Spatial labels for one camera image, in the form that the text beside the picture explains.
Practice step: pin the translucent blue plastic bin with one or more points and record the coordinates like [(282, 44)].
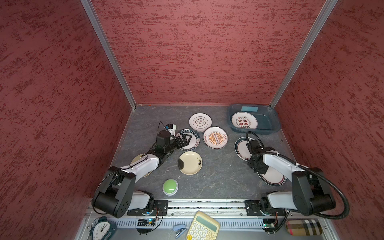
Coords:
[(259, 119)]

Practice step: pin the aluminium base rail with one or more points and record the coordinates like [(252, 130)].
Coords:
[(232, 214)]

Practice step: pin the plate with green lettered rim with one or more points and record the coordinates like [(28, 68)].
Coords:
[(273, 178)]

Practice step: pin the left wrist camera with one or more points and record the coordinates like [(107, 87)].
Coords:
[(171, 128)]

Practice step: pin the yellow calculator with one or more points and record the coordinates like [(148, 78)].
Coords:
[(203, 227)]

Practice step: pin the aluminium left corner post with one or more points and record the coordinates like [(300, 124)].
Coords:
[(92, 15)]

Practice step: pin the beige plate under left arm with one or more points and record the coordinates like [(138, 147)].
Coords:
[(137, 159)]

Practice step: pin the aluminium right corner post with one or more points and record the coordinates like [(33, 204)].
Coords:
[(317, 26)]

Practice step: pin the green rim hao shi plate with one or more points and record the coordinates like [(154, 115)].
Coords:
[(194, 141)]

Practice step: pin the blue stapler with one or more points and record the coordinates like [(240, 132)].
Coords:
[(179, 230)]

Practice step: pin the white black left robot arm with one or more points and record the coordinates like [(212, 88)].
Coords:
[(116, 194)]

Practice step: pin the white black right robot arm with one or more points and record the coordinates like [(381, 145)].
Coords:
[(309, 195)]

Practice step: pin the cream yellow plate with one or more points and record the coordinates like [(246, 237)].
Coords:
[(190, 163)]

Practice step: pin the light blue bin label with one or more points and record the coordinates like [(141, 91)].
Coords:
[(249, 109)]

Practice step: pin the white plate black line motif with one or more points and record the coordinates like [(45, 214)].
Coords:
[(200, 122)]

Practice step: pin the green push button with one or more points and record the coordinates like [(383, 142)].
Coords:
[(170, 187)]

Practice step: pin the teal alarm clock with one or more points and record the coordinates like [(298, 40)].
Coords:
[(103, 229)]

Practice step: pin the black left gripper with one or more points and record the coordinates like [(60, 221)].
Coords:
[(180, 144)]

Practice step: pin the aluminium corner post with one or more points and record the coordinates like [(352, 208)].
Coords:
[(92, 15), (317, 26)]

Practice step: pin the plaid checked pouch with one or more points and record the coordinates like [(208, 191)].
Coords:
[(304, 227)]

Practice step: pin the orange sunburst white plate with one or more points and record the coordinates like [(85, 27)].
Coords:
[(215, 137)]

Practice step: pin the white plate green red rim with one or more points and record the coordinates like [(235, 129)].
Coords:
[(241, 149)]

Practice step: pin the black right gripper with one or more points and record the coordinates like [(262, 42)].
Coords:
[(262, 170)]

